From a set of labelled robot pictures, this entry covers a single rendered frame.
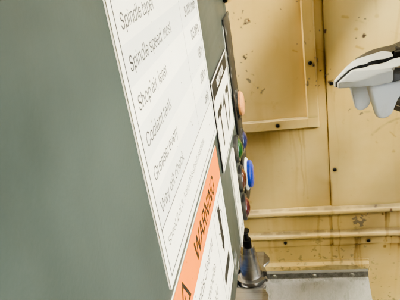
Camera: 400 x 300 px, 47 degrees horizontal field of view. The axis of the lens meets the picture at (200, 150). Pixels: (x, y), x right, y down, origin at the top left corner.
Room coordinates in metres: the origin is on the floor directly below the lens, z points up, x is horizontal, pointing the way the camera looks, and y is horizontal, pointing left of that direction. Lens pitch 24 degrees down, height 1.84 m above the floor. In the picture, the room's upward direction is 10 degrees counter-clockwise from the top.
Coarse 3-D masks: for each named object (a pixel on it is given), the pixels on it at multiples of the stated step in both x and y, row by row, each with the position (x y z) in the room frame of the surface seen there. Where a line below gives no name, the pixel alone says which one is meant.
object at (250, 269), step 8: (248, 248) 0.72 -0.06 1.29; (240, 256) 0.73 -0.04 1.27; (248, 256) 0.72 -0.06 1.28; (256, 256) 0.73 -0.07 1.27; (240, 264) 0.73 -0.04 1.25; (248, 264) 0.72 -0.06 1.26; (256, 264) 0.72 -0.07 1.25; (240, 272) 0.73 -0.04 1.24; (248, 272) 0.71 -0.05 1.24; (256, 272) 0.71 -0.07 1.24
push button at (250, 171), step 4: (248, 160) 0.44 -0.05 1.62; (248, 164) 0.44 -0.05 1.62; (252, 164) 0.44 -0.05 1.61; (248, 168) 0.43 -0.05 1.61; (252, 168) 0.44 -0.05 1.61; (248, 172) 0.43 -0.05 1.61; (252, 172) 0.43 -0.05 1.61; (248, 176) 0.43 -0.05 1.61; (252, 176) 0.43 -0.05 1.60; (248, 180) 0.43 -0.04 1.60; (252, 180) 0.43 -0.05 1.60; (248, 184) 0.43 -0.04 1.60; (252, 184) 0.43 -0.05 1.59
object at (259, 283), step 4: (260, 264) 0.75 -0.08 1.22; (264, 268) 0.74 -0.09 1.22; (264, 272) 0.73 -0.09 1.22; (264, 276) 0.73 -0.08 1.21; (240, 280) 0.72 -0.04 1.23; (244, 280) 0.71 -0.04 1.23; (248, 280) 0.71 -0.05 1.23; (252, 280) 0.71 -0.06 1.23; (256, 280) 0.71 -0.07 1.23; (260, 280) 0.71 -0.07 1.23; (264, 280) 0.71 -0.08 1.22; (240, 284) 0.71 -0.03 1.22; (244, 284) 0.71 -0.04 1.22; (248, 284) 0.70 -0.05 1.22; (252, 284) 0.70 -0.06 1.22; (256, 284) 0.70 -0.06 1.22; (260, 284) 0.70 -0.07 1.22; (264, 284) 0.71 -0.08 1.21; (264, 288) 0.71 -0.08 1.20
